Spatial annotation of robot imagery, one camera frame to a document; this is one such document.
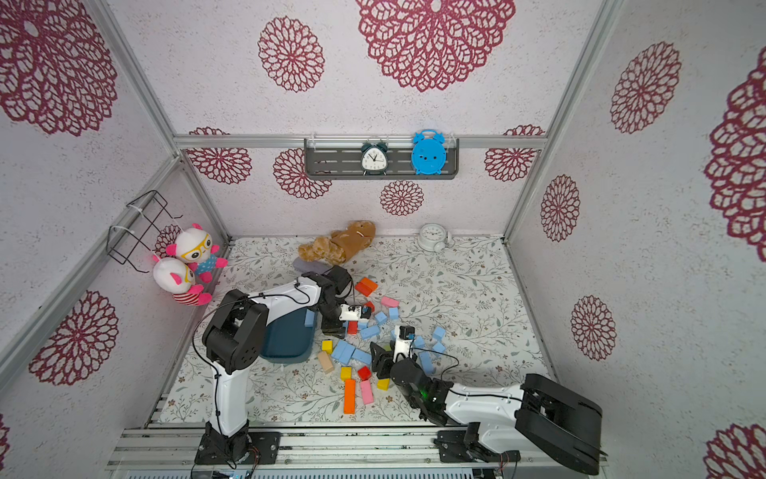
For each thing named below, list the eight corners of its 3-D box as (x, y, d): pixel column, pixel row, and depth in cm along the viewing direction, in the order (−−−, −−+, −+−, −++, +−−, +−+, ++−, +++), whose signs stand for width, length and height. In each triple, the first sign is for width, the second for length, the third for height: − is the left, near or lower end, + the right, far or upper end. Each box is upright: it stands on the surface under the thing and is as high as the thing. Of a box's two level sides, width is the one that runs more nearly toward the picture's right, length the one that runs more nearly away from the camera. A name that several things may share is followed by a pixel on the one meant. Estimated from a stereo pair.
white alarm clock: (411, 243, 122) (412, 235, 118) (427, 227, 128) (428, 219, 124) (437, 257, 117) (439, 249, 113) (452, 239, 123) (455, 231, 120)
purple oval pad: (294, 273, 112) (291, 264, 108) (298, 265, 114) (294, 256, 110) (327, 277, 111) (325, 268, 106) (330, 269, 113) (328, 260, 109)
